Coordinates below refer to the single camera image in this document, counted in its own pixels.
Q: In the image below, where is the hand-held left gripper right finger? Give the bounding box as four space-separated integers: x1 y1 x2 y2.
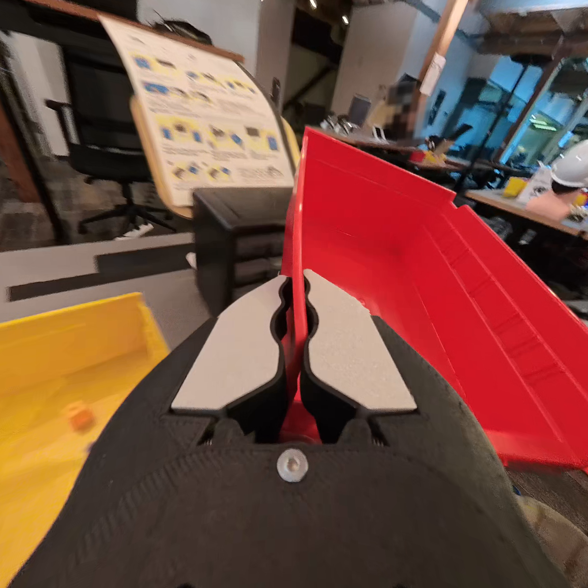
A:
300 269 419 445

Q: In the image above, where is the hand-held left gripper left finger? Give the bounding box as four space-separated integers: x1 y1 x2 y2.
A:
171 275 291 445

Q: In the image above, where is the red plastic storage bin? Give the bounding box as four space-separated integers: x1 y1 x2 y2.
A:
278 127 588 475

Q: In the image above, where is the black drawer cabinet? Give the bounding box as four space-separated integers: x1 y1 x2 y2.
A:
193 187 295 318

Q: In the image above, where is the orange toy block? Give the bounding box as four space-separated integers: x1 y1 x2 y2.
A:
66 401 96 432

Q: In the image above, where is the yellow plastic storage bin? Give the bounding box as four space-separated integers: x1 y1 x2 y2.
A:
0 292 172 588

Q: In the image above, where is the black tape strip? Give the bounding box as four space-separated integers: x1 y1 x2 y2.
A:
7 250 196 302

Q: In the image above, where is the white shoe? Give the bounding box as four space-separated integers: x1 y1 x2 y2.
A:
114 222 155 240

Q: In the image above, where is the wooden desk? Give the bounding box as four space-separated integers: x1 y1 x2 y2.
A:
464 188 588 239

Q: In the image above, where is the printed instruction sheet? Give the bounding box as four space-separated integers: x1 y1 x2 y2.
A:
99 14 295 207

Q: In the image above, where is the black office chair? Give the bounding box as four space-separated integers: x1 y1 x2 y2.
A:
46 46 177 236

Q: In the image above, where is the computer monitor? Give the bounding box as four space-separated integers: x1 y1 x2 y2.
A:
348 94 372 128

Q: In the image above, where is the black tripod stand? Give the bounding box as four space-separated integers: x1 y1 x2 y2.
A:
452 54 545 194

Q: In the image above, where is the person's trouser leg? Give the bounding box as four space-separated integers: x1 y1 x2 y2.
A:
514 495 588 588

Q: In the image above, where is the white hard hat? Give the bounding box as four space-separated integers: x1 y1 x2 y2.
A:
550 140 588 189

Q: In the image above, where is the white paper notice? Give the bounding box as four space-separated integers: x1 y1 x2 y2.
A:
420 53 447 96

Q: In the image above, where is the wooden post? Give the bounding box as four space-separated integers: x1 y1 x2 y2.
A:
413 0 470 126

